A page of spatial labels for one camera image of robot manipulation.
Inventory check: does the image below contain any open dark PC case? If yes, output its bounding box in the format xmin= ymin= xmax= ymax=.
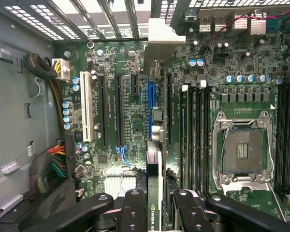
xmin=0 ymin=0 xmax=290 ymax=232

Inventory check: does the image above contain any short black expansion slot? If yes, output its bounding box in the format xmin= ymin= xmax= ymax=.
xmin=131 ymin=74 xmax=139 ymax=96

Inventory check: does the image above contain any white expansion slot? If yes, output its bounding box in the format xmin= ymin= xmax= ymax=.
xmin=79 ymin=71 xmax=95 ymax=143

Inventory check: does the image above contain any coloured wire bundle black plug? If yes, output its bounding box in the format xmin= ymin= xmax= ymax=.
xmin=29 ymin=135 xmax=76 ymax=197

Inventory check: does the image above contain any long black expansion slot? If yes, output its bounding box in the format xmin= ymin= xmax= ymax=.
xmin=166 ymin=73 xmax=174 ymax=146
xmin=98 ymin=74 xmax=111 ymax=148
xmin=114 ymin=74 xmax=126 ymax=147

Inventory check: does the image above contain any black RAM slot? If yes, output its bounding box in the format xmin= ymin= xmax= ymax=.
xmin=189 ymin=83 xmax=197 ymax=193
xmin=275 ymin=83 xmax=283 ymax=196
xmin=197 ymin=79 xmax=207 ymax=194
xmin=204 ymin=83 xmax=211 ymax=194
xmin=283 ymin=83 xmax=290 ymax=201

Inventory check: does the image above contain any CPU socket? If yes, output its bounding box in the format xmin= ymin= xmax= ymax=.
xmin=212 ymin=110 xmax=276 ymax=191

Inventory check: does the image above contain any sleeved wire white plug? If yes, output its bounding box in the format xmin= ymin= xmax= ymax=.
xmin=23 ymin=53 xmax=71 ymax=136

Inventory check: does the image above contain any small silver heat sink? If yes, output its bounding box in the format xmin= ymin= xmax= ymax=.
xmin=103 ymin=175 xmax=136 ymax=194

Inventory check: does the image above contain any green motherboard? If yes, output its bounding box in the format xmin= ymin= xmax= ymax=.
xmin=58 ymin=36 xmax=290 ymax=225

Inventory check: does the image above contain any blue expansion slot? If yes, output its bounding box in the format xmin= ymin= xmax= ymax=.
xmin=147 ymin=76 xmax=158 ymax=141

